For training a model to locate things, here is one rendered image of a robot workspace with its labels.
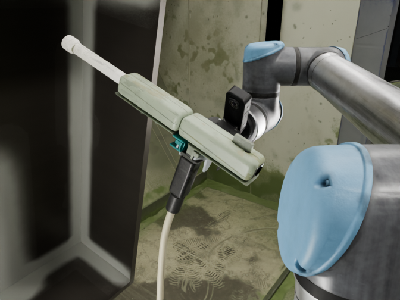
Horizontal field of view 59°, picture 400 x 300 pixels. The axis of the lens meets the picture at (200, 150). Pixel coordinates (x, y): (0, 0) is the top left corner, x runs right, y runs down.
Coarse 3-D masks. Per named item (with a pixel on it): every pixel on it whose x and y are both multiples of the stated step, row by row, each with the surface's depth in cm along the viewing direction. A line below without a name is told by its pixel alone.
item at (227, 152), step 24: (72, 48) 73; (120, 72) 68; (120, 96) 67; (144, 96) 64; (168, 96) 64; (168, 120) 62; (192, 120) 60; (192, 144) 62; (216, 144) 58; (240, 144) 57; (192, 168) 64; (240, 168) 57
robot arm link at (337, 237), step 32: (320, 160) 30; (352, 160) 29; (384, 160) 29; (288, 192) 35; (320, 192) 28; (352, 192) 27; (384, 192) 27; (288, 224) 33; (320, 224) 27; (352, 224) 27; (384, 224) 27; (288, 256) 32; (320, 256) 28; (352, 256) 28; (384, 256) 28; (320, 288) 31; (352, 288) 29; (384, 288) 28
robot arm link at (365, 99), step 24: (312, 48) 81; (336, 48) 82; (312, 72) 76; (336, 72) 66; (360, 72) 62; (336, 96) 63; (360, 96) 55; (384, 96) 51; (360, 120) 54; (384, 120) 48
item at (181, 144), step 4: (176, 136) 63; (180, 136) 63; (176, 140) 63; (180, 140) 62; (184, 140) 62; (172, 144) 64; (176, 144) 64; (180, 144) 62; (184, 144) 63; (176, 148) 63; (180, 148) 63; (184, 148) 63
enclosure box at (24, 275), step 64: (0, 0) 97; (64, 0) 113; (128, 0) 108; (0, 64) 104; (64, 64) 123; (128, 64) 116; (0, 128) 113; (64, 128) 134; (128, 128) 126; (0, 192) 123; (64, 192) 149; (128, 192) 138; (0, 256) 134; (64, 256) 162; (128, 256) 152
